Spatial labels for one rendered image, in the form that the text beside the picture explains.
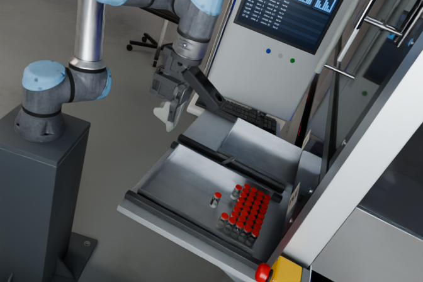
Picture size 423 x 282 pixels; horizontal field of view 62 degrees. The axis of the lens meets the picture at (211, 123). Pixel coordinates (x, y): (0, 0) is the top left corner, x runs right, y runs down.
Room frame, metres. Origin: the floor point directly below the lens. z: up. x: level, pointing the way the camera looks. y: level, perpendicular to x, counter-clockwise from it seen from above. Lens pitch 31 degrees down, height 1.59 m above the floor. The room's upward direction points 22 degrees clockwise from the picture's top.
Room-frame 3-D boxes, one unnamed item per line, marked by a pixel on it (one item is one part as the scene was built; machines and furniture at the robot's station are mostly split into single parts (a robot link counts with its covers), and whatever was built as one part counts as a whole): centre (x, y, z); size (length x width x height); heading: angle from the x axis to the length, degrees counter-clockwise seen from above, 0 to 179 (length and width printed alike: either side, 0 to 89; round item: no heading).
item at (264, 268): (0.50, -0.22, 0.99); 0.04 x 0.04 x 0.04; 81
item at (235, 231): (0.76, -0.18, 0.90); 0.18 x 0.02 x 0.05; 171
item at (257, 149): (1.09, -0.24, 0.90); 0.34 x 0.26 x 0.04; 81
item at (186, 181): (0.77, -0.07, 0.90); 0.34 x 0.26 x 0.04; 81
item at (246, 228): (0.75, -0.20, 0.90); 0.18 x 0.02 x 0.05; 171
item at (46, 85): (0.89, 0.52, 0.96); 0.13 x 0.12 x 0.14; 142
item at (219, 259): (0.93, -0.14, 0.87); 0.70 x 0.48 x 0.02; 171
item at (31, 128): (0.89, 0.53, 0.84); 0.15 x 0.15 x 0.10
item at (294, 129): (1.59, -0.41, 0.73); 1.98 x 0.01 x 0.25; 171
